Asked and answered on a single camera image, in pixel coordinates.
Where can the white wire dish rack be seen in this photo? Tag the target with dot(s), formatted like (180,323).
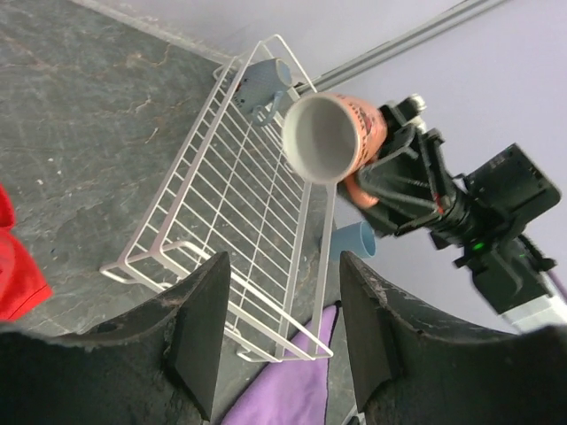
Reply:
(231,189)

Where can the light blue ceramic mug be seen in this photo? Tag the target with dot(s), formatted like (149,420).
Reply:
(260,90)

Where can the purple microfiber cloth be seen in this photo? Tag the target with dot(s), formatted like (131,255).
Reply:
(286,393)

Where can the salmon pink ceramic mug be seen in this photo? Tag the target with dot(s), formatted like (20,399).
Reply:
(328,137)

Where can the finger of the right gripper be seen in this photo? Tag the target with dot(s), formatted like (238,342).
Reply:
(397,157)
(404,203)

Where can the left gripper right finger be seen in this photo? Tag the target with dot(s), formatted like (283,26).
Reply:
(408,356)

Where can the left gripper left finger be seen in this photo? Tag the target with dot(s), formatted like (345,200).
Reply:
(190,317)

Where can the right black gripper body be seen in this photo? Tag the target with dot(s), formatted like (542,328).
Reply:
(494,202)

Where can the red crumpled cloth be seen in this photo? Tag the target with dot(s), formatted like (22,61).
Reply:
(23,286)

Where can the blue plastic cup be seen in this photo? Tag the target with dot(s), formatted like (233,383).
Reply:
(358,238)

